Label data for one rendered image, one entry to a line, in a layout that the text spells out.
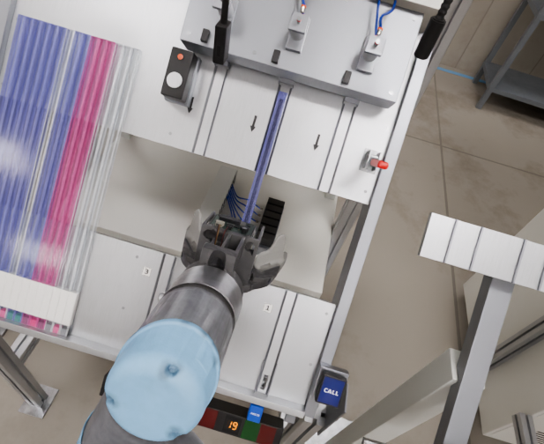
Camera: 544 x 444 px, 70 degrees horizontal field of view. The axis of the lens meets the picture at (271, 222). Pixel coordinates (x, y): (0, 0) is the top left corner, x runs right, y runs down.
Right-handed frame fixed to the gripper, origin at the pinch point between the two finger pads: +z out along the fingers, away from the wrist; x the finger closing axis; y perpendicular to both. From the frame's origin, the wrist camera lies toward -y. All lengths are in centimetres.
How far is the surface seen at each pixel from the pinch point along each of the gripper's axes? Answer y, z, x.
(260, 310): -12.4, 3.3, -6.5
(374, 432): -47, 20, -42
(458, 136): 23, 238, -111
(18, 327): -25.9, -2.5, 32.7
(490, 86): 63, 271, -130
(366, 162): 16.4, 8.2, -15.9
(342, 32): 33.6, 8.9, -6.1
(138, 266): -11.2, 3.6, 16.0
